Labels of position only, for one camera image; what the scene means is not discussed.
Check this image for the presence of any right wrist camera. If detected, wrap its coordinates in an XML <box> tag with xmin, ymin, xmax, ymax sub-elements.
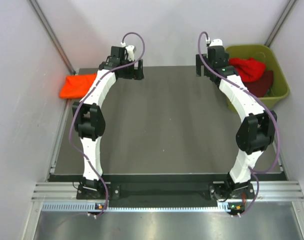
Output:
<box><xmin>209</xmin><ymin>38</ymin><xmax>223</xmax><ymax>47</ymax></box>

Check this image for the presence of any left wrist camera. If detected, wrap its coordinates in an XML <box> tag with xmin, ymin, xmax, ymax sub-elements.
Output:
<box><xmin>125</xmin><ymin>45</ymin><xmax>136</xmax><ymax>62</ymax></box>

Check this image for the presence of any bright red t shirt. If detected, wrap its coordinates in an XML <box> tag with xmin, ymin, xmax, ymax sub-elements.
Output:
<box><xmin>229</xmin><ymin>57</ymin><xmax>266</xmax><ymax>83</ymax></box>

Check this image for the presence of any green plastic bin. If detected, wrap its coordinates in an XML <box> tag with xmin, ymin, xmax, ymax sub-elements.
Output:
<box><xmin>225</xmin><ymin>44</ymin><xmax>289</xmax><ymax>109</ymax></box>

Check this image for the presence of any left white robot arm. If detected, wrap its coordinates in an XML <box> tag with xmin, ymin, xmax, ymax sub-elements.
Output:
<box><xmin>70</xmin><ymin>42</ymin><xmax>144</xmax><ymax>200</ymax></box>

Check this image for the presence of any orange folded t shirt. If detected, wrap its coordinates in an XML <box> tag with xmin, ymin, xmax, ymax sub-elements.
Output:
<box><xmin>59</xmin><ymin>73</ymin><xmax>97</xmax><ymax>99</ymax></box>

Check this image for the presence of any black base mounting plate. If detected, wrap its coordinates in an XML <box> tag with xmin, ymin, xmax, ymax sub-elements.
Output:
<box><xmin>77</xmin><ymin>182</ymin><xmax>254</xmax><ymax>207</ymax></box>

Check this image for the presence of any grey slotted cable duct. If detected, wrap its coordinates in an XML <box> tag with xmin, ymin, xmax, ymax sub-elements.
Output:
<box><xmin>42</xmin><ymin>202</ymin><xmax>242</xmax><ymax>213</ymax></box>

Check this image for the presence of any aluminium frame rail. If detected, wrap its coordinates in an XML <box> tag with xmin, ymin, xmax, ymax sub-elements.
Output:
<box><xmin>32</xmin><ymin>181</ymin><xmax>304</xmax><ymax>202</ymax></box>

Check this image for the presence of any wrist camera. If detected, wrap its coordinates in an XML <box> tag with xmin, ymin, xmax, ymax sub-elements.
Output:
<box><xmin>209</xmin><ymin>38</ymin><xmax>223</xmax><ymax>47</ymax></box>
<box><xmin>125</xmin><ymin>45</ymin><xmax>136</xmax><ymax>62</ymax></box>

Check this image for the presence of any dark red t shirt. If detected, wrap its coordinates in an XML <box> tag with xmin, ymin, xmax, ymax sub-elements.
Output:
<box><xmin>244</xmin><ymin>70</ymin><xmax>274</xmax><ymax>98</ymax></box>

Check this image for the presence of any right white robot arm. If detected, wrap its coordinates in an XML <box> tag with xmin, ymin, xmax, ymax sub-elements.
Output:
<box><xmin>195</xmin><ymin>45</ymin><xmax>276</xmax><ymax>200</ymax></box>

